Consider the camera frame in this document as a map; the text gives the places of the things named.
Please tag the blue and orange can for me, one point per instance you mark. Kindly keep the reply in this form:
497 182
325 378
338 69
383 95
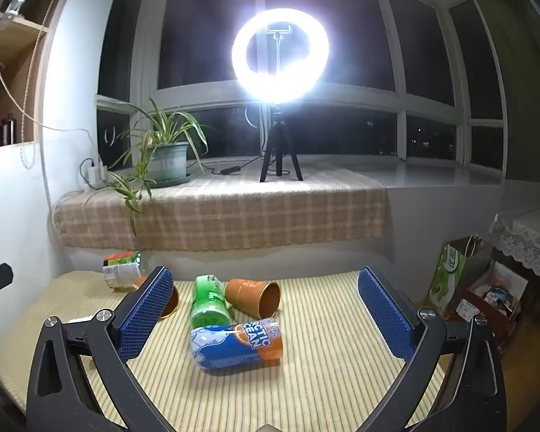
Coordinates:
234 346

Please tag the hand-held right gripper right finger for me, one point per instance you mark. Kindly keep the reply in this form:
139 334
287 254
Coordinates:
389 319

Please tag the dark bottle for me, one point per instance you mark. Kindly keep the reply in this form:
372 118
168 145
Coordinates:
7 131

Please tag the white wall charger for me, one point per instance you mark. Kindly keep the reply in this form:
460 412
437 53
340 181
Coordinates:
97 173

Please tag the green paper bag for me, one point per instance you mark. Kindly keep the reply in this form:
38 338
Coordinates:
450 279

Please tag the beige plaid cloth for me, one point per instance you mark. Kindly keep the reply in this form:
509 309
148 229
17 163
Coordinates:
252 216

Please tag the green plant saucer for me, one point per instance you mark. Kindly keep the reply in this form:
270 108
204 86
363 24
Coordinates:
180 181

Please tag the open box of clutter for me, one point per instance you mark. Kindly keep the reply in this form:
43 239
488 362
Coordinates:
495 297

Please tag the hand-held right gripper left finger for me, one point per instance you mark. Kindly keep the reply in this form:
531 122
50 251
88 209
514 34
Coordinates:
139 319

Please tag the white lace cloth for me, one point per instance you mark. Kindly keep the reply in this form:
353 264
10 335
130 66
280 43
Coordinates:
531 234

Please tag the orange paper cup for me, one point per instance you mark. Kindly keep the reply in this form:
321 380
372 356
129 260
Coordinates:
247 297
171 302

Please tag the green plastic bottle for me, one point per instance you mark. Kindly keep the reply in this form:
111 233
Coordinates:
209 303

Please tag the potted spider plant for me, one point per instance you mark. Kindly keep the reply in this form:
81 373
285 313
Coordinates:
168 162

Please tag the black tripod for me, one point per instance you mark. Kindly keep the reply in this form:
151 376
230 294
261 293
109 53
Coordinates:
276 144

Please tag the wooden shelf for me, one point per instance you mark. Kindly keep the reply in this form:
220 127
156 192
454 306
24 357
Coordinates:
22 90

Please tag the white window frame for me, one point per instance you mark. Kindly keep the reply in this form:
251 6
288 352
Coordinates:
401 99

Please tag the striped yellow mat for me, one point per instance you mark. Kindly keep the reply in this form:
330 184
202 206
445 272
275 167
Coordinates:
324 355

